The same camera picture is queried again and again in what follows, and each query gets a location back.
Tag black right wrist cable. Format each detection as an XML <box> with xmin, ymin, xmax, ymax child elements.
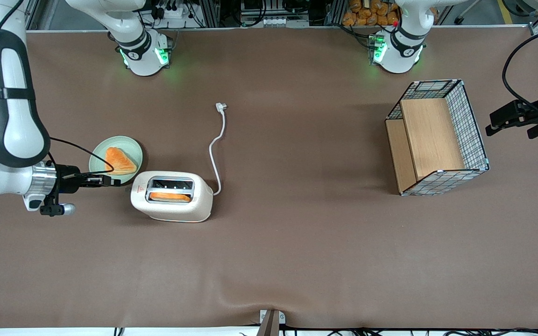
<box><xmin>0</xmin><ymin>0</ymin><xmax>116</xmax><ymax>177</ymax></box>

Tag brown table mat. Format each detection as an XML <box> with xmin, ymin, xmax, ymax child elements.
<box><xmin>0</xmin><ymin>26</ymin><xmax>538</xmax><ymax>330</ymax></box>

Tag white toaster power cord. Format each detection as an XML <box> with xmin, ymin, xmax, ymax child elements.
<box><xmin>209</xmin><ymin>103</ymin><xmax>228</xmax><ymax>196</ymax></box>

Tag orange triangular pastry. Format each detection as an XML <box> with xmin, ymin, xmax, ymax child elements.
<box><xmin>105</xmin><ymin>147</ymin><xmax>138</xmax><ymax>176</ymax></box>

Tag white power strip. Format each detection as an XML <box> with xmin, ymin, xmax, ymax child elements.
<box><xmin>154</xmin><ymin>4</ymin><xmax>198</xmax><ymax>21</ymax></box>

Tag grey metal table bracket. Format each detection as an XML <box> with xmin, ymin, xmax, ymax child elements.
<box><xmin>259</xmin><ymin>309</ymin><xmax>286</xmax><ymax>336</ymax></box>

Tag pale green round plate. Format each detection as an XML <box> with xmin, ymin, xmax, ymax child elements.
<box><xmin>89</xmin><ymin>136</ymin><xmax>143</xmax><ymax>187</ymax></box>

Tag bag of bread rolls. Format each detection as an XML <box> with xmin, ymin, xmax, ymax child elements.
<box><xmin>342</xmin><ymin>0</ymin><xmax>401</xmax><ymax>27</ymax></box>

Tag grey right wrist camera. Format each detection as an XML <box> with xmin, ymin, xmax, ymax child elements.
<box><xmin>40</xmin><ymin>193</ymin><xmax>76</xmax><ymax>217</ymax></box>

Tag orange toast slice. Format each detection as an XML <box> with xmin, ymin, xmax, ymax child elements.
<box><xmin>149</xmin><ymin>192</ymin><xmax>191</xmax><ymax>203</ymax></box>

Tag wooden stepped shelf insert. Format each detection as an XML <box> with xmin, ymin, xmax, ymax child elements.
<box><xmin>386</xmin><ymin>98</ymin><xmax>466</xmax><ymax>193</ymax></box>

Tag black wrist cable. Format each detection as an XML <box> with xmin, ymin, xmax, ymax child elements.
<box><xmin>0</xmin><ymin>0</ymin><xmax>116</xmax><ymax>177</ymax></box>
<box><xmin>502</xmin><ymin>24</ymin><xmax>538</xmax><ymax>120</ymax></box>

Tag white two-slot toaster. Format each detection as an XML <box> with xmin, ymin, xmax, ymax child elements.
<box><xmin>130</xmin><ymin>171</ymin><xmax>214</xmax><ymax>223</ymax></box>

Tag black wire mesh basket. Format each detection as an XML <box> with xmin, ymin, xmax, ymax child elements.
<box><xmin>385</xmin><ymin>79</ymin><xmax>490</xmax><ymax>196</ymax></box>

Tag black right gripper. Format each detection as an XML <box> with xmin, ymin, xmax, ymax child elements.
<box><xmin>56</xmin><ymin>164</ymin><xmax>122</xmax><ymax>195</ymax></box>

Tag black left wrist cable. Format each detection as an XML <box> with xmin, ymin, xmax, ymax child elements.
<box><xmin>502</xmin><ymin>24</ymin><xmax>538</xmax><ymax>120</ymax></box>

